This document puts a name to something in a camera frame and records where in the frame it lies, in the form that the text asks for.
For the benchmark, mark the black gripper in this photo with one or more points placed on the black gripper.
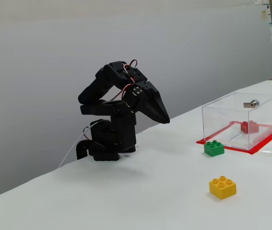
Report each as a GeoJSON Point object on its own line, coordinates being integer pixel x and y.
{"type": "Point", "coordinates": [147, 99]}

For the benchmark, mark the red lego brick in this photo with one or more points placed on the red lego brick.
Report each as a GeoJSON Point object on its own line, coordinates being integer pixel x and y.
{"type": "Point", "coordinates": [249, 127]}

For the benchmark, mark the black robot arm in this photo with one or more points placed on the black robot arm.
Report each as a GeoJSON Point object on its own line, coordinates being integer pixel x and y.
{"type": "Point", "coordinates": [97, 88]}

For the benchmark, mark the green lego brick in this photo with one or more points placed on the green lego brick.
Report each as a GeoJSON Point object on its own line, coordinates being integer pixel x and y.
{"type": "Point", "coordinates": [213, 149]}

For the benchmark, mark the transparent plastic box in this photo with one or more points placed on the transparent plastic box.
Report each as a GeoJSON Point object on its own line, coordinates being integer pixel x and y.
{"type": "Point", "coordinates": [236, 141]}

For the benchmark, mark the silver box lock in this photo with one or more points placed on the silver box lock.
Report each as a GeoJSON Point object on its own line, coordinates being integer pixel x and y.
{"type": "Point", "coordinates": [253, 103]}

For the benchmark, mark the yellow lego brick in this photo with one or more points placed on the yellow lego brick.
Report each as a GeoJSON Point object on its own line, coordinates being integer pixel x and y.
{"type": "Point", "coordinates": [222, 189]}

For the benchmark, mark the black table clamp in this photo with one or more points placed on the black table clamp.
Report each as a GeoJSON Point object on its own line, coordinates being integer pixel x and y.
{"type": "Point", "coordinates": [80, 149]}

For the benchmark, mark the paper note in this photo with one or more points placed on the paper note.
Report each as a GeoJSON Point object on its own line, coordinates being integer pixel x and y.
{"type": "Point", "coordinates": [263, 14]}

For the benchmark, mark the red tape frame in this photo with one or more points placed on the red tape frame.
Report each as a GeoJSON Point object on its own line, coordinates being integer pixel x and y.
{"type": "Point", "coordinates": [265, 143]}

